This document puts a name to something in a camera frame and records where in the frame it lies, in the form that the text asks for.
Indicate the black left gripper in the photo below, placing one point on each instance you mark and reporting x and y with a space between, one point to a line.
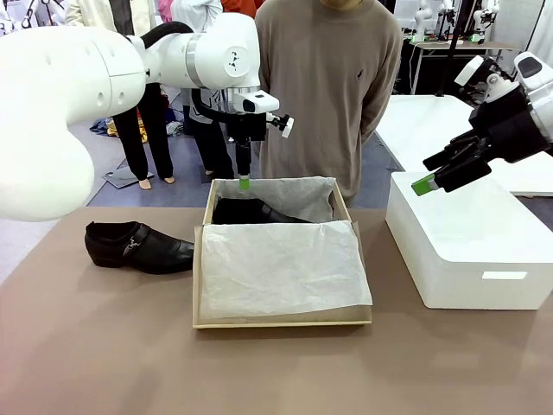
246 127

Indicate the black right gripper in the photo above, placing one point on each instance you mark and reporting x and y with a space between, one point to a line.
510 125

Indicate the white tissue paper sheet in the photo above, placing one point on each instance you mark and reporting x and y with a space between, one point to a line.
276 268

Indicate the black leather buckle shoe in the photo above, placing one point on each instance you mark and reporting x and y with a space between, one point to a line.
142 250

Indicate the person's left forearm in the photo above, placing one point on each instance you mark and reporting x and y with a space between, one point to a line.
373 121

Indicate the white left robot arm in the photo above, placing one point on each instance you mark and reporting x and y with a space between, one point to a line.
52 108

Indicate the white box lid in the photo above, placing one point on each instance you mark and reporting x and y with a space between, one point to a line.
466 242

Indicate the brown cardboard shoe box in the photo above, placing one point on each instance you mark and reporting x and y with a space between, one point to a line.
276 322

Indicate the grey cloth pile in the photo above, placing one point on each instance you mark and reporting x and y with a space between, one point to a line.
175 129

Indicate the mannequin white jacket black trousers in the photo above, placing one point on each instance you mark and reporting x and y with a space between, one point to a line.
142 129

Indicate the black stand pole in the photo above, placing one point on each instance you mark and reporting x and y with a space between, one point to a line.
453 47

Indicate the person in beige sweater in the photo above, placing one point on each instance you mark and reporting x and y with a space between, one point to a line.
328 86

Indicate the beige background work table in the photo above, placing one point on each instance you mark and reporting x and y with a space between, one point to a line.
475 45

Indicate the grey flat floor board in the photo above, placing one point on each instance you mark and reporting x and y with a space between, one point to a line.
125 177

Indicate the white background robot green base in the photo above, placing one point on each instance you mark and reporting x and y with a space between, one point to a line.
480 19
421 19

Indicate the blue yellow clothes pile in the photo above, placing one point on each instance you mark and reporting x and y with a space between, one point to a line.
103 127

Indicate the white curtain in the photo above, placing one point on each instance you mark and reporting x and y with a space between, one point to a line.
540 26

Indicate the small white background robot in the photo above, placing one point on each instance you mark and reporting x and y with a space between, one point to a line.
13 13
54 10

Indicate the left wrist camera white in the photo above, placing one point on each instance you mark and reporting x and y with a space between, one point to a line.
287 127

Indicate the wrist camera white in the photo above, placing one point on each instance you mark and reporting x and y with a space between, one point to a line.
287 127
468 71

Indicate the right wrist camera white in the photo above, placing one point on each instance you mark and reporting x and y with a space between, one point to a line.
468 71

